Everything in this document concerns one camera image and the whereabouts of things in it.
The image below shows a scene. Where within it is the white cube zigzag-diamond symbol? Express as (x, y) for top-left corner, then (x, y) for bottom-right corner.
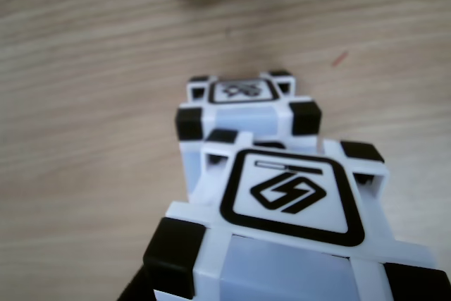
(142, 128), (451, 301)

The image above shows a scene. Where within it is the white cube crossed-shape symbol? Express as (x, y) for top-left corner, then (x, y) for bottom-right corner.
(175, 70), (323, 205)

